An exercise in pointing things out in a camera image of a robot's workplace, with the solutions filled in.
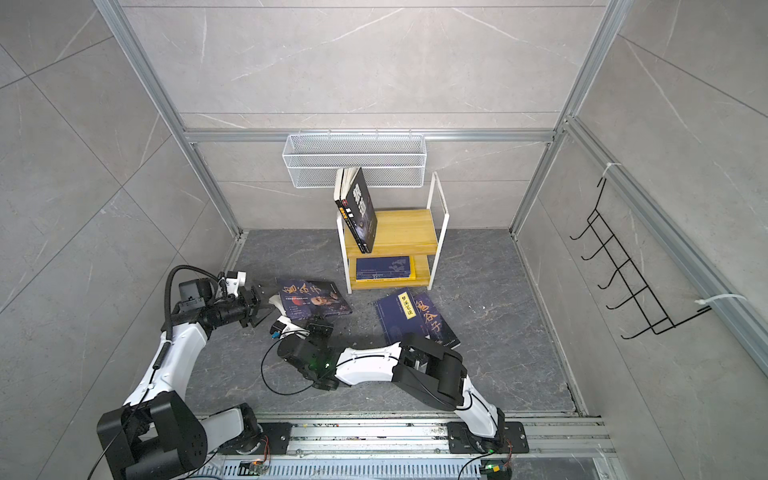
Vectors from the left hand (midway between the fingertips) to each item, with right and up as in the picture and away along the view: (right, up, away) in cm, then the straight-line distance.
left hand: (277, 292), depth 80 cm
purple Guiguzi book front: (+6, -3, +6) cm, 9 cm away
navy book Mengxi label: (+34, -10, +15) cm, 38 cm away
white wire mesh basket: (+31, +42, +21) cm, 56 cm away
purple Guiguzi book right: (+44, -12, +13) cm, 48 cm away
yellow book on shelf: (+38, +4, +21) cm, 44 cm away
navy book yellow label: (+28, +6, +19) cm, 35 cm away
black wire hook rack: (+85, -3, -20) cm, 87 cm away
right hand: (+11, -6, +4) cm, 13 cm away
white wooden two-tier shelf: (+36, +12, +7) cm, 39 cm away
